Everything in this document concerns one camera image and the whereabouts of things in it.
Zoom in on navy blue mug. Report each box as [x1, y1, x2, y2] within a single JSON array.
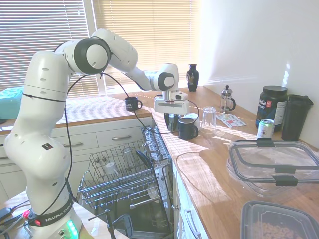
[[178, 117, 199, 140]]

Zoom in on wire dishwasher rack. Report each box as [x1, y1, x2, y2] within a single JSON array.
[[77, 144, 172, 212]]

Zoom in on grey container with cereal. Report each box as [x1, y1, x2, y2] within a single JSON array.
[[240, 200, 319, 239]]

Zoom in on teal cap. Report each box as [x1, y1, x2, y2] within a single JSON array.
[[0, 86, 25, 120]]

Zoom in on clear container black-trimmed lid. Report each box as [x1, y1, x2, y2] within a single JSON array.
[[226, 138, 319, 199]]

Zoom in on white drawer cabinet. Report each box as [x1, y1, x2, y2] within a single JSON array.
[[0, 112, 156, 202]]

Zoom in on white cabinet under counter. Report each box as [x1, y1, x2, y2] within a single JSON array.
[[171, 161, 210, 239]]

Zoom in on black mug white print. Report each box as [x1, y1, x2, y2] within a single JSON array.
[[124, 96, 143, 112]]

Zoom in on dishwasher cutlery tray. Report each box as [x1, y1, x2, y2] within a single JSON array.
[[141, 125, 172, 162]]

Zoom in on dark decorated vase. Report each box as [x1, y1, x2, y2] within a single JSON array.
[[186, 64, 199, 93]]

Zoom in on tall clear glass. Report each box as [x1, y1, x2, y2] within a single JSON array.
[[122, 148, 135, 172]]

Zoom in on silver cabinet handle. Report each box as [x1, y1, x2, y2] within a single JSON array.
[[185, 208, 201, 236]]

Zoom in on clear drinking glass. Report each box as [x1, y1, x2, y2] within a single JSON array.
[[200, 106, 216, 131]]

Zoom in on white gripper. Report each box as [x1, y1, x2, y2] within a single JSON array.
[[153, 96, 189, 131]]

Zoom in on colourful printed card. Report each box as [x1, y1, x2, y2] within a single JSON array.
[[215, 113, 247, 128]]

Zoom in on black shaker bottle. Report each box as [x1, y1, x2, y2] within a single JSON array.
[[281, 94, 314, 142]]

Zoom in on black camera cable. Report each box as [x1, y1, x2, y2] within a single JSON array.
[[22, 69, 200, 222]]

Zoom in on black protein powder tub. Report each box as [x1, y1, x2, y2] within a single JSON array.
[[255, 85, 289, 132]]

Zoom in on white mug in rack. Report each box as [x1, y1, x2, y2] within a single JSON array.
[[103, 161, 118, 176]]

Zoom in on glass French press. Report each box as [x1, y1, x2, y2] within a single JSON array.
[[220, 85, 236, 114]]

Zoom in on black kitchen utensil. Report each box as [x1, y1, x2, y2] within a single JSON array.
[[135, 150, 153, 170]]

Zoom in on white green drink can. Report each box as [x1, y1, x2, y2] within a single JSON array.
[[257, 118, 275, 140]]

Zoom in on wide window blind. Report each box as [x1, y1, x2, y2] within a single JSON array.
[[92, 0, 202, 89]]

